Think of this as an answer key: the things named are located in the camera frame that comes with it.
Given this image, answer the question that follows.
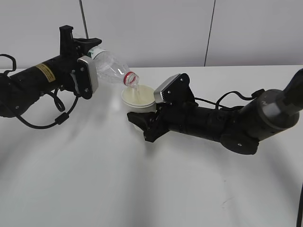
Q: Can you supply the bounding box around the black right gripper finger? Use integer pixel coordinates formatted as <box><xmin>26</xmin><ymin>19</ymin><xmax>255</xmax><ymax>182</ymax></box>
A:
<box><xmin>156</xmin><ymin>104</ymin><xmax>163</xmax><ymax>112</ymax></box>
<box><xmin>127</xmin><ymin>112</ymin><xmax>152</xmax><ymax>129</ymax></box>

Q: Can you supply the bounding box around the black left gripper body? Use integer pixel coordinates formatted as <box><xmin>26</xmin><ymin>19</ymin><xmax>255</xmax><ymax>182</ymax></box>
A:
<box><xmin>59</xmin><ymin>42</ymin><xmax>81</xmax><ymax>78</ymax></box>

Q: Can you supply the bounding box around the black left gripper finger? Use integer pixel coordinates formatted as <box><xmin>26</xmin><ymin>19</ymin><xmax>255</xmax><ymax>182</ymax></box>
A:
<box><xmin>59</xmin><ymin>25</ymin><xmax>73</xmax><ymax>55</ymax></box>
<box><xmin>73</xmin><ymin>38</ymin><xmax>102</xmax><ymax>56</ymax></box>

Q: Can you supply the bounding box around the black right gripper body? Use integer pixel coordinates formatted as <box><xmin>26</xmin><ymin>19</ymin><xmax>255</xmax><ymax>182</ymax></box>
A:
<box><xmin>143</xmin><ymin>103</ymin><xmax>196</xmax><ymax>142</ymax></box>

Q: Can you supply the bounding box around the white paper cup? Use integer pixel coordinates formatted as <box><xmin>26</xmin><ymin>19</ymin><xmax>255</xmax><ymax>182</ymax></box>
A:
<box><xmin>121</xmin><ymin>85</ymin><xmax>156</xmax><ymax>113</ymax></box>

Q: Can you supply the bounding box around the clear water bottle red label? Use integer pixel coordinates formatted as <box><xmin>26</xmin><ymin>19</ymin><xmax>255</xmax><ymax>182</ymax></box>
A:
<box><xmin>88</xmin><ymin>45</ymin><xmax>139</xmax><ymax>88</ymax></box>

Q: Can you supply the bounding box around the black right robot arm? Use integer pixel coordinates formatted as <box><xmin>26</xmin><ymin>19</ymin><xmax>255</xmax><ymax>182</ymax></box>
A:
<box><xmin>127</xmin><ymin>70</ymin><xmax>303</xmax><ymax>155</ymax></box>

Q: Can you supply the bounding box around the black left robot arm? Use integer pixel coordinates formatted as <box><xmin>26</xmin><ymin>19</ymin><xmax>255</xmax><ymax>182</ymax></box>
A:
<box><xmin>0</xmin><ymin>26</ymin><xmax>102</xmax><ymax>118</ymax></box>

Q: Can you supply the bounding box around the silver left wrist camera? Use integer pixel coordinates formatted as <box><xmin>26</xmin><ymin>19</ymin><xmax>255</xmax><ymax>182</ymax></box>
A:
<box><xmin>75</xmin><ymin>56</ymin><xmax>98</xmax><ymax>100</ymax></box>

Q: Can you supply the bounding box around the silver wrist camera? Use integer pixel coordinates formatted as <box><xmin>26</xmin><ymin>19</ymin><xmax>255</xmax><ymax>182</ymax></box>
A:
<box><xmin>153</xmin><ymin>73</ymin><xmax>190</xmax><ymax>104</ymax></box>
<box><xmin>75</xmin><ymin>56</ymin><xmax>98</xmax><ymax>100</ymax></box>

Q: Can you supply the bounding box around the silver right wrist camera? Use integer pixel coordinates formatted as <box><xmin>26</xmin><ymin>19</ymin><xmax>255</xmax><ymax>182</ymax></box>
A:
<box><xmin>153</xmin><ymin>73</ymin><xmax>190</xmax><ymax>104</ymax></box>

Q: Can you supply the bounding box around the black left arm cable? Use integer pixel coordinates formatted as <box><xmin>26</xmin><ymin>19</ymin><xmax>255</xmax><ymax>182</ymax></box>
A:
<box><xmin>0</xmin><ymin>54</ymin><xmax>80</xmax><ymax>130</ymax></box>

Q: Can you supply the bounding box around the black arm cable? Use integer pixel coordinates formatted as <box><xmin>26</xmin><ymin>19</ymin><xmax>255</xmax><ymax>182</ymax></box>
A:
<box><xmin>193</xmin><ymin>89</ymin><xmax>266</xmax><ymax>112</ymax></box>
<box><xmin>0</xmin><ymin>54</ymin><xmax>80</xmax><ymax>130</ymax></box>

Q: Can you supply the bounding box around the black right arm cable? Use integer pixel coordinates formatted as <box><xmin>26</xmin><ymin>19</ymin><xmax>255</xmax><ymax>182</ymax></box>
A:
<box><xmin>193</xmin><ymin>89</ymin><xmax>266</xmax><ymax>112</ymax></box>

